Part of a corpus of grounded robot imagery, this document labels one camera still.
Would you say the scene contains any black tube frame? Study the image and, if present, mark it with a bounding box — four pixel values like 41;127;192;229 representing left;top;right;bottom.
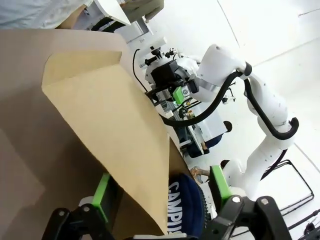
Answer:
259;159;316;219

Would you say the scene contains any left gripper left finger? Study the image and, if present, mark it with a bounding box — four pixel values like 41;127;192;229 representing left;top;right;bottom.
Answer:
48;171;114;240

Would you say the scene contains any thin black cable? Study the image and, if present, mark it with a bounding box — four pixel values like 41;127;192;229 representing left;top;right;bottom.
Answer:
132;48;149;93

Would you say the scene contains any white table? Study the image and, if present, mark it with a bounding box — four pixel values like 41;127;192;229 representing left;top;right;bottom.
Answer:
94;0;166;27

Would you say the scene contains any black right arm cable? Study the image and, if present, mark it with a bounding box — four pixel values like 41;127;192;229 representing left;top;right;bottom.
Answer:
159;61;300;140

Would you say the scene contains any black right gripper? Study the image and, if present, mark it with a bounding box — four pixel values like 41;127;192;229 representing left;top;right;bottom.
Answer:
151;60;200;104

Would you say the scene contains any brown cardboard box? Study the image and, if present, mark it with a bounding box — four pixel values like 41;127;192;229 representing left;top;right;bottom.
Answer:
41;51;171;237

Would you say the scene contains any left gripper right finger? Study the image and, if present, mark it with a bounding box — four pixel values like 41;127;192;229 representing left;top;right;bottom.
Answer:
201;164;294;240

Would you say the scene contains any person in white jacket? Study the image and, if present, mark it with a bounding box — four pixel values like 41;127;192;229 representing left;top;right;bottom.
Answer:
0;0;95;31

